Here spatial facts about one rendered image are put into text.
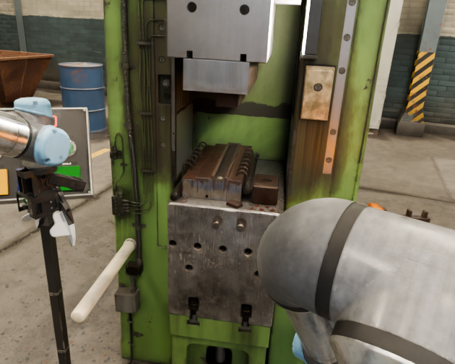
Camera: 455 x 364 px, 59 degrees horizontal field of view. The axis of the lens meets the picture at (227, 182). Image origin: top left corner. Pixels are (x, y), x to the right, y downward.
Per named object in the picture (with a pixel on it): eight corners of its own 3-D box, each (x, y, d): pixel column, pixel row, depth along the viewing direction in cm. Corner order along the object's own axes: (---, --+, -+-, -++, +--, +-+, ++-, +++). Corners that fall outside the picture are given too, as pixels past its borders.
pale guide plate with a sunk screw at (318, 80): (327, 120, 131) (335, 67, 125) (300, 118, 132) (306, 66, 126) (326, 119, 133) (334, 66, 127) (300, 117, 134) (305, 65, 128)
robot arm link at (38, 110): (1, 100, 86) (35, 94, 93) (9, 149, 90) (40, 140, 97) (26, 104, 83) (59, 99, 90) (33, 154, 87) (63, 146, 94)
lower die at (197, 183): (240, 202, 133) (242, 178, 130) (181, 196, 135) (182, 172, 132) (250, 163, 172) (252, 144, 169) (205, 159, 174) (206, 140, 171)
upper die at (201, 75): (247, 94, 120) (249, 62, 116) (183, 90, 122) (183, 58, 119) (257, 79, 159) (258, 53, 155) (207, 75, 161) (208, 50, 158)
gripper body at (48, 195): (18, 214, 96) (10, 166, 92) (50, 202, 103) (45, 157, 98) (36, 223, 92) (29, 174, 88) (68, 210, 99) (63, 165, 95)
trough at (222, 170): (227, 181, 131) (227, 177, 130) (211, 180, 131) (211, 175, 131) (240, 146, 170) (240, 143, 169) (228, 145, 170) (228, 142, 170)
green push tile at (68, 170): (81, 189, 121) (80, 165, 122) (54, 191, 118) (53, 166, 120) (81, 190, 122) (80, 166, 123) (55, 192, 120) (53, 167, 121)
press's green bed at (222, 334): (260, 419, 159) (270, 326, 142) (169, 405, 163) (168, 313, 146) (266, 325, 210) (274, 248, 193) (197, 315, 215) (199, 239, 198)
